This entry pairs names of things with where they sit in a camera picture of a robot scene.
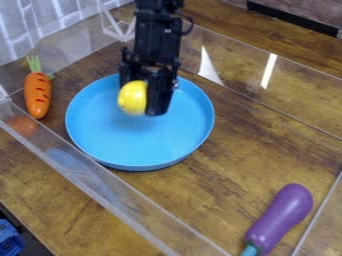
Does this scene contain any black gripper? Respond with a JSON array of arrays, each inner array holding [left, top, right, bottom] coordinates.
[[119, 47, 180, 116]]

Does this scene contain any yellow lemon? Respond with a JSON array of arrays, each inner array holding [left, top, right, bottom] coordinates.
[[118, 80, 147, 115]]

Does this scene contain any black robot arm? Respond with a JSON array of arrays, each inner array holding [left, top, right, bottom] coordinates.
[[119, 0, 194, 116]]

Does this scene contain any blue round tray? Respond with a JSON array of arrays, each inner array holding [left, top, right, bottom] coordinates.
[[66, 74, 215, 171]]

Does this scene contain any orange toy carrot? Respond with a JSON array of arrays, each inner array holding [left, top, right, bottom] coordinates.
[[23, 55, 55, 119]]

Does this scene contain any white checkered curtain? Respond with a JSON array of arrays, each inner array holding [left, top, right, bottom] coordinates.
[[0, 0, 134, 65]]

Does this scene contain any purple toy eggplant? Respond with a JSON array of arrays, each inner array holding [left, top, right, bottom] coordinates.
[[239, 183, 314, 256]]

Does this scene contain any blue object at corner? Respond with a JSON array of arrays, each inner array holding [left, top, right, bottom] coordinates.
[[0, 219, 24, 256]]

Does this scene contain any clear acrylic barrier wall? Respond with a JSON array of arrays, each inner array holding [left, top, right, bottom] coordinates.
[[0, 0, 342, 256]]

